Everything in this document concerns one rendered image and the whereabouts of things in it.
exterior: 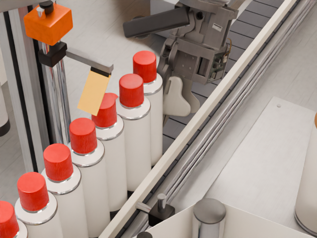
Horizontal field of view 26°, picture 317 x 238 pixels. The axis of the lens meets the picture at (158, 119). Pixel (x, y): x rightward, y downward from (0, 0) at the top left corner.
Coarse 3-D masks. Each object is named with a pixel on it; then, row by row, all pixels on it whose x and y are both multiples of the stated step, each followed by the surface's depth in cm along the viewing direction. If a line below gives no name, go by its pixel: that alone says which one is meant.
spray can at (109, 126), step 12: (108, 96) 89; (108, 108) 88; (96, 120) 89; (108, 120) 89; (120, 120) 92; (96, 132) 90; (108, 132) 90; (120, 132) 91; (108, 144) 91; (120, 144) 92; (108, 156) 92; (120, 156) 94; (108, 168) 94; (120, 168) 95; (108, 180) 96; (120, 180) 97; (108, 192) 98; (120, 192) 99; (120, 204) 101
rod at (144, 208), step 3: (138, 204) 99; (141, 204) 98; (144, 204) 99; (135, 207) 99; (138, 207) 99; (141, 207) 98; (144, 207) 98; (147, 207) 98; (150, 207) 98; (141, 210) 98; (144, 210) 98; (147, 210) 98; (147, 213) 98
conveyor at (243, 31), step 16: (256, 0) 140; (272, 0) 140; (240, 16) 136; (256, 16) 136; (272, 16) 136; (288, 16) 139; (240, 32) 132; (256, 32) 132; (272, 32) 132; (240, 48) 129; (208, 96) 119; (224, 96) 119; (176, 128) 114; (176, 160) 109; (128, 224) 100
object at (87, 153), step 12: (84, 120) 86; (72, 132) 85; (84, 132) 84; (72, 144) 86; (84, 144) 85; (96, 144) 87; (72, 156) 87; (84, 156) 87; (96, 156) 87; (84, 168) 87; (96, 168) 88; (84, 180) 89; (96, 180) 89; (84, 192) 90; (96, 192) 91; (96, 204) 93; (108, 204) 96; (96, 216) 94; (108, 216) 97; (96, 228) 96
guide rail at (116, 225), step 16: (288, 0) 134; (256, 48) 124; (240, 64) 120; (224, 80) 117; (208, 112) 113; (192, 128) 109; (176, 144) 106; (160, 160) 104; (160, 176) 104; (144, 192) 100; (128, 208) 98; (112, 224) 96
